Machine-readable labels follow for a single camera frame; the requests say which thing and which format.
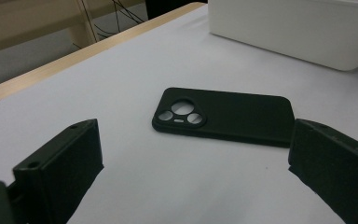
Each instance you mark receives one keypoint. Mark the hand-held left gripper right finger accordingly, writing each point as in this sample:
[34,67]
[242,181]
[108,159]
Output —
[332,161]

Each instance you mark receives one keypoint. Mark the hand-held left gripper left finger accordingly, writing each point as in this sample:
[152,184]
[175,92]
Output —
[59,168]

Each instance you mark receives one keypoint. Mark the white plastic box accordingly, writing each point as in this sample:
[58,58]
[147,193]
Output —
[292,28]

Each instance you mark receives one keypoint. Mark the white table sheet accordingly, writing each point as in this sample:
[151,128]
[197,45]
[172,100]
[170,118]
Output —
[136,77]

